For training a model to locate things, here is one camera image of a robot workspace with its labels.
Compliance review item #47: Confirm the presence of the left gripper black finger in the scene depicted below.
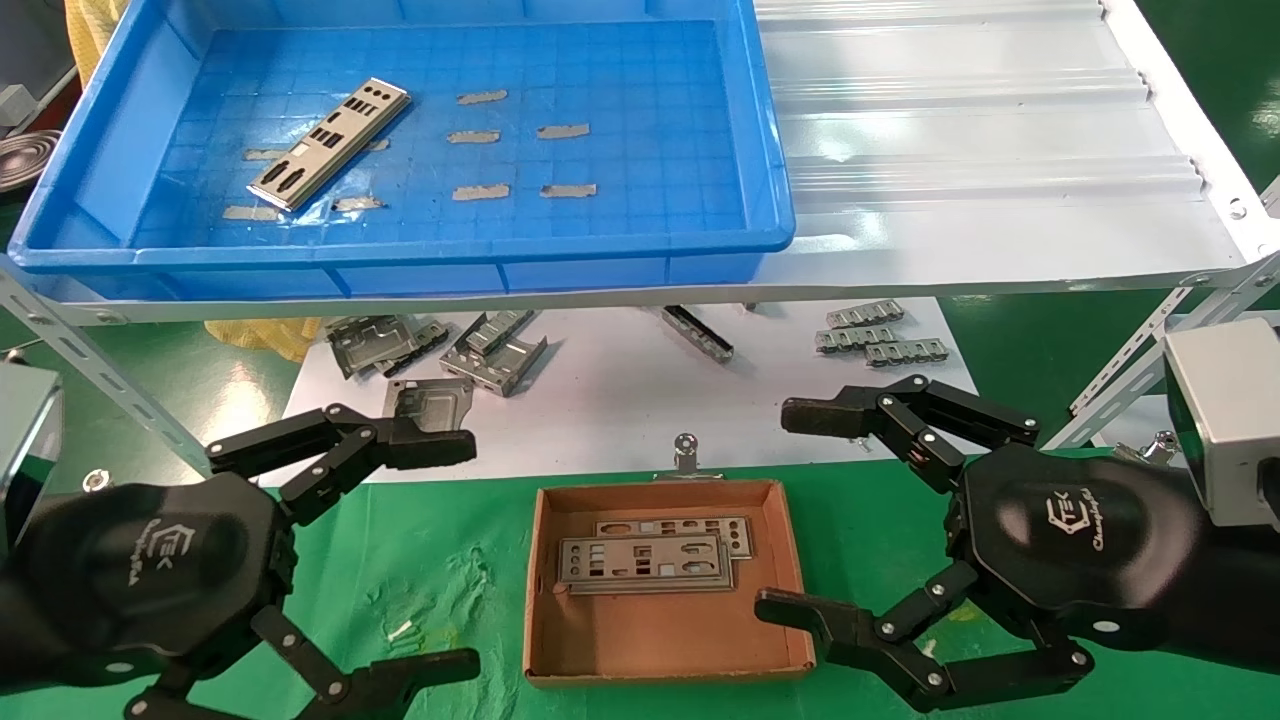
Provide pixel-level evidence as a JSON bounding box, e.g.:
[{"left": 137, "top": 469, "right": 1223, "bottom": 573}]
[{"left": 207, "top": 403, "right": 478, "bottom": 526}]

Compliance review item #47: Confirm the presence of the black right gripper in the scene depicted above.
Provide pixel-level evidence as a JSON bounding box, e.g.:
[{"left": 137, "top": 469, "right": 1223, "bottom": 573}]
[{"left": 753, "top": 375, "right": 1280, "bottom": 713}]

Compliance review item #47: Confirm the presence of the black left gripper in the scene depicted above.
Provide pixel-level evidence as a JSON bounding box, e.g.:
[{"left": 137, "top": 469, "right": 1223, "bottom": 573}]
[{"left": 0, "top": 472, "right": 483, "bottom": 720}]

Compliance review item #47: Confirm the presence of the brown cardboard box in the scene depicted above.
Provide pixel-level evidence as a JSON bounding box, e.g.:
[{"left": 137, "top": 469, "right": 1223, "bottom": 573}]
[{"left": 522, "top": 478, "right": 818, "bottom": 689}]

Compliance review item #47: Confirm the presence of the blue plastic tray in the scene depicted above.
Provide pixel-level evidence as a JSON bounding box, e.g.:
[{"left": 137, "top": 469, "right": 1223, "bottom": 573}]
[{"left": 8, "top": 0, "right": 798, "bottom": 299}]

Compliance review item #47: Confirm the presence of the green table cloth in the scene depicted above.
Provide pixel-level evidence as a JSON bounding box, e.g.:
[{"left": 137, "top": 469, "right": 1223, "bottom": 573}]
[{"left": 0, "top": 455, "right": 1280, "bottom": 720}]

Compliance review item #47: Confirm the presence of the small slotted metal part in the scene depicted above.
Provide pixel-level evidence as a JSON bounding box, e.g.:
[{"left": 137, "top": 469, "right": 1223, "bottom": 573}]
[
  {"left": 826, "top": 301, "right": 906, "bottom": 329},
  {"left": 866, "top": 340, "right": 951, "bottom": 368},
  {"left": 815, "top": 325, "right": 898, "bottom": 354}
]

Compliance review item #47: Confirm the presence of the white flat board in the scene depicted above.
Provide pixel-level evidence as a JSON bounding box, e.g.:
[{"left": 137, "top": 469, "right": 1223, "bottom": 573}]
[{"left": 283, "top": 297, "right": 989, "bottom": 488}]

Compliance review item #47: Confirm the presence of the long narrow metal strip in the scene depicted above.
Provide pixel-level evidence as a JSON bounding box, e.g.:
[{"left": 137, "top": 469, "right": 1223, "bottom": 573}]
[{"left": 660, "top": 305, "right": 736, "bottom": 363}]

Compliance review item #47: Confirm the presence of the white perforated angle strut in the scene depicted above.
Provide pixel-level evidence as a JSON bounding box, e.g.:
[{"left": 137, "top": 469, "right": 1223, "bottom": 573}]
[
  {"left": 1040, "top": 255, "right": 1280, "bottom": 451},
  {"left": 0, "top": 262, "right": 216, "bottom": 479}
]

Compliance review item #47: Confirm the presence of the white metal shelf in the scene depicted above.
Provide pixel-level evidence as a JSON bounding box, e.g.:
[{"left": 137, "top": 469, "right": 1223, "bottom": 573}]
[{"left": 0, "top": 0, "right": 1280, "bottom": 326}]

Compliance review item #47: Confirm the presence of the round grey metal spool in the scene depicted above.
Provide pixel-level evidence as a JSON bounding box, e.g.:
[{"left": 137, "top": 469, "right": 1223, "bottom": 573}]
[{"left": 0, "top": 128, "right": 66, "bottom": 196}]

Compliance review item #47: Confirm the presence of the flat grey metal frame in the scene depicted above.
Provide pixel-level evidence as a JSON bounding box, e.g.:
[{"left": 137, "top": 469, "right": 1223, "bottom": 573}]
[{"left": 383, "top": 377, "right": 475, "bottom": 436}]

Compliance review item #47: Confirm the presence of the silver bent metal bracket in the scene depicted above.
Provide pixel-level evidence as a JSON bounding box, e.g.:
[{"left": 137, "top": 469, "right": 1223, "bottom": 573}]
[
  {"left": 440, "top": 335, "right": 549, "bottom": 398},
  {"left": 325, "top": 315, "right": 421, "bottom": 381}
]

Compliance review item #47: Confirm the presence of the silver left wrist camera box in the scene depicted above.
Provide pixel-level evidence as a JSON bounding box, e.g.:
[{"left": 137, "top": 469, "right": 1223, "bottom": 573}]
[{"left": 0, "top": 362, "right": 64, "bottom": 561}]

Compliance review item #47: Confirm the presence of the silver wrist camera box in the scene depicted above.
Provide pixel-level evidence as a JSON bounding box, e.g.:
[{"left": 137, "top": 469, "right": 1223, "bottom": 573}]
[
  {"left": 1163, "top": 318, "right": 1280, "bottom": 531},
  {"left": 0, "top": 362, "right": 64, "bottom": 561}
]

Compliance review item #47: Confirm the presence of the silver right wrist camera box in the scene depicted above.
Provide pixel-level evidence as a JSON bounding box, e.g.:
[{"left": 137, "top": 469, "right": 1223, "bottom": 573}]
[{"left": 1163, "top": 318, "right": 1280, "bottom": 531}]

